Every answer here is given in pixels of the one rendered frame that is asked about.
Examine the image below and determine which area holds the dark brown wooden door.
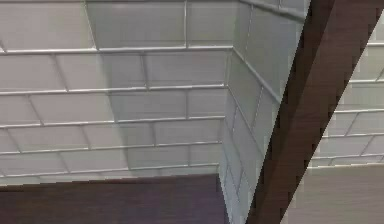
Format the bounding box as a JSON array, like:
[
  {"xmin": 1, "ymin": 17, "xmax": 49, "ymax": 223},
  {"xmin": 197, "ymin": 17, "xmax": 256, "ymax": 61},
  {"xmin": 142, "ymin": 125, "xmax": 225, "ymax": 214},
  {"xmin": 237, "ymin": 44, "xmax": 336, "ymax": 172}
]
[{"xmin": 245, "ymin": 0, "xmax": 384, "ymax": 224}]

